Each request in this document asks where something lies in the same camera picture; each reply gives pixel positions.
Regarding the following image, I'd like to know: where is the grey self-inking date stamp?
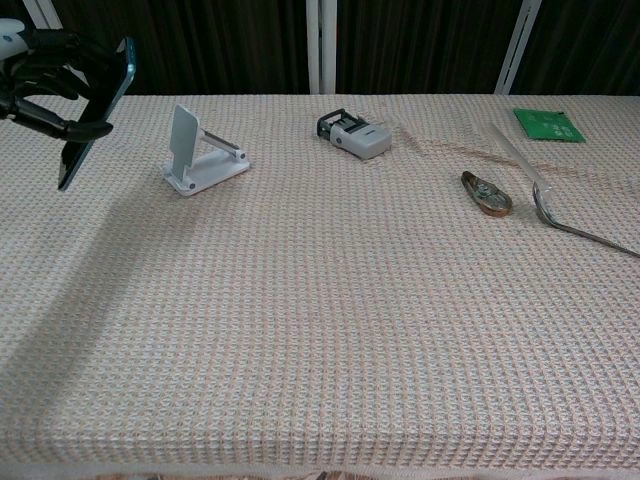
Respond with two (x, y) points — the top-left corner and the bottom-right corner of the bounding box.
(316, 111), (393, 161)

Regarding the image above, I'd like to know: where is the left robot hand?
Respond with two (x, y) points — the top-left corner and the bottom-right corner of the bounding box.
(0, 18), (121, 144)

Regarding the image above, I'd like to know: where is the white folding phone stand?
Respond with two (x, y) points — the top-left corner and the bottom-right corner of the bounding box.
(162, 103), (251, 198)

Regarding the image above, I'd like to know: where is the brown correction tape dispenser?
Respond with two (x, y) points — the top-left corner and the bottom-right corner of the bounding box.
(460, 170), (513, 218)

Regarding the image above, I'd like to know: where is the black pleated curtain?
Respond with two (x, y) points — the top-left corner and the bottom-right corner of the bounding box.
(0, 0), (640, 104)

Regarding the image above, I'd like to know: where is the metal spoon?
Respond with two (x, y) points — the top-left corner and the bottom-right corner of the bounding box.
(532, 180), (640, 260)

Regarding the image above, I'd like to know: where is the clear plastic spoon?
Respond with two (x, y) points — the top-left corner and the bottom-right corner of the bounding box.
(489, 122), (551, 194)

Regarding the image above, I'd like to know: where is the green circuit board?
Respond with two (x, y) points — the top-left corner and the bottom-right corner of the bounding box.
(513, 107), (587, 144)

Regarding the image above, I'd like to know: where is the white frame post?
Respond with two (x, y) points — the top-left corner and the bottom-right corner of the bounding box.
(305, 0), (337, 95)
(22, 0), (64, 31)
(493, 0), (544, 96)

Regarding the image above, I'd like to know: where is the black smartphone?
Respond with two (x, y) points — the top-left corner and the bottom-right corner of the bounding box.
(56, 35), (137, 192)

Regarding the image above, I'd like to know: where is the beige waffle tablecloth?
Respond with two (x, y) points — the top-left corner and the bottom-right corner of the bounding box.
(0, 93), (640, 476)

